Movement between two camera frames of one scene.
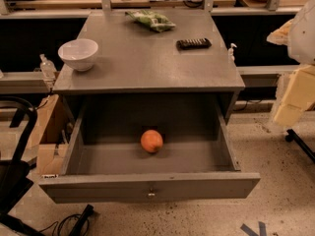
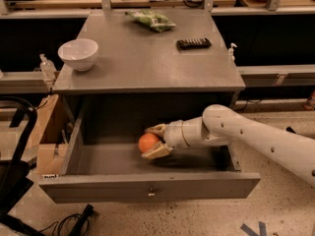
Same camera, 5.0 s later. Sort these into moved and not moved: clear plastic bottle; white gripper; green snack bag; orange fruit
Moved: white gripper
Not moved: green snack bag; orange fruit; clear plastic bottle
